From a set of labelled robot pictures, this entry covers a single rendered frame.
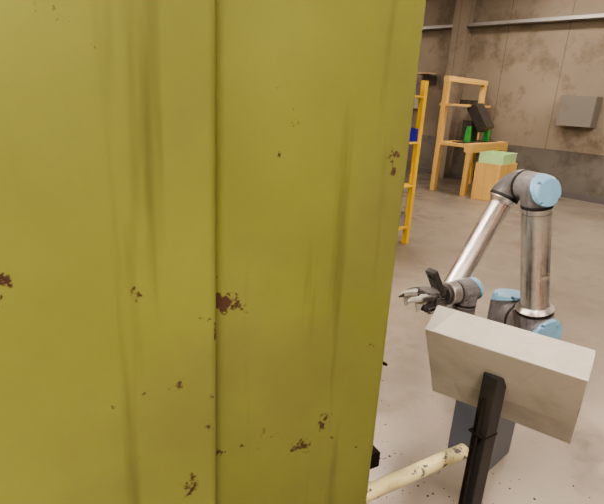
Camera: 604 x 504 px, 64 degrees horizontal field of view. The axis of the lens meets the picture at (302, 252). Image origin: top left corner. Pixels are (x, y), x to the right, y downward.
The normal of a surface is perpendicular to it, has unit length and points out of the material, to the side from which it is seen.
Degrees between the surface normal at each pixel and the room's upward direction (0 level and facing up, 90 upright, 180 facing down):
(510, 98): 90
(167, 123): 90
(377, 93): 90
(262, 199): 90
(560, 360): 30
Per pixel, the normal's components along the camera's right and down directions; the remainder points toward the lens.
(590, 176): -0.74, 0.17
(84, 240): 0.50, 0.29
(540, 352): -0.24, -0.71
